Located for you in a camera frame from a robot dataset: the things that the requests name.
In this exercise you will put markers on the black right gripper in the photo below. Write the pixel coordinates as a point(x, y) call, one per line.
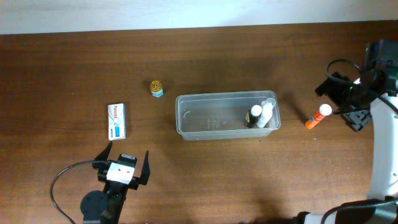
point(339, 96)

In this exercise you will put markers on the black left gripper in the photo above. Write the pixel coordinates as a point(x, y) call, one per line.
point(137, 181)

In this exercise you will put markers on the orange tablet tube white cap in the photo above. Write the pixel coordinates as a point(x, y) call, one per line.
point(324, 111)

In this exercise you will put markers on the white dropper bottle clear cap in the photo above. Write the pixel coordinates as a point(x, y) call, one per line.
point(267, 112)

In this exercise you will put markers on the dark bottle white cap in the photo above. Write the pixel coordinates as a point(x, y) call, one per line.
point(252, 116)

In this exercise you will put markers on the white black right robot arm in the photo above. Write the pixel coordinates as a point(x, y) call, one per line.
point(378, 78)

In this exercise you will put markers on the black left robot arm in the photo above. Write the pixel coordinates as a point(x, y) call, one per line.
point(105, 206)

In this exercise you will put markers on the clear plastic container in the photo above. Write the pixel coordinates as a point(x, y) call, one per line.
point(211, 116)

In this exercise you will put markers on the white Panadol box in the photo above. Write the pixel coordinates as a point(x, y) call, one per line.
point(116, 122)

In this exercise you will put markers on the small jar gold lid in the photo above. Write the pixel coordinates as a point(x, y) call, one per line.
point(156, 88)

